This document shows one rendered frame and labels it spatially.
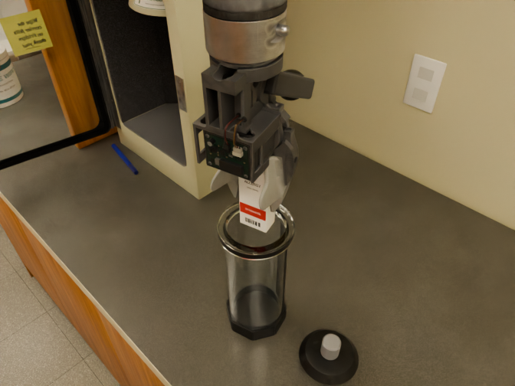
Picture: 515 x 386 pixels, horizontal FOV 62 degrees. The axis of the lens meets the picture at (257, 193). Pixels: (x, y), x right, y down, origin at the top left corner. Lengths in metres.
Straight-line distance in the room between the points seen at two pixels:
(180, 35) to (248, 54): 0.39
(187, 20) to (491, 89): 0.58
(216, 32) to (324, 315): 0.54
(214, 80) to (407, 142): 0.75
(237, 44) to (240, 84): 0.03
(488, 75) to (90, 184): 0.87
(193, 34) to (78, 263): 0.48
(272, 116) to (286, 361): 0.42
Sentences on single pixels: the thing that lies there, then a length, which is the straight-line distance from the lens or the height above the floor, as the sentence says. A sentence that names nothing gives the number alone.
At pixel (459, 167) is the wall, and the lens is 1.05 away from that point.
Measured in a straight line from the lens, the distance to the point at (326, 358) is 0.70.
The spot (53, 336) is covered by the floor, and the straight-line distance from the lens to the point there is 2.02.
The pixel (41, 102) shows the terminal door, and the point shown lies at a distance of 1.07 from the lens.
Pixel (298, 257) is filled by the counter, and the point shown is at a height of 0.94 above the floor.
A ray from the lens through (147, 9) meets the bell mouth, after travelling 0.87.
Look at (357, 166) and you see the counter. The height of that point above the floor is 0.94.
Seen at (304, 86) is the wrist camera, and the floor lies 1.36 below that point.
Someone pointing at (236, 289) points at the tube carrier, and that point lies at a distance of 0.66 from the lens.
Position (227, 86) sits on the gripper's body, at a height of 1.41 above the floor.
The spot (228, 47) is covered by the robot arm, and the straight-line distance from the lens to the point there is 0.39.
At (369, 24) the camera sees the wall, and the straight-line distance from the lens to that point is 1.04.
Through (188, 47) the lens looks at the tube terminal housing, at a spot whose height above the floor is 1.29.
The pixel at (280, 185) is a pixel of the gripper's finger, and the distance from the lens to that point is 0.51.
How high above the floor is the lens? 1.60
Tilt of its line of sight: 42 degrees down
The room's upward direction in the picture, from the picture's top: straight up
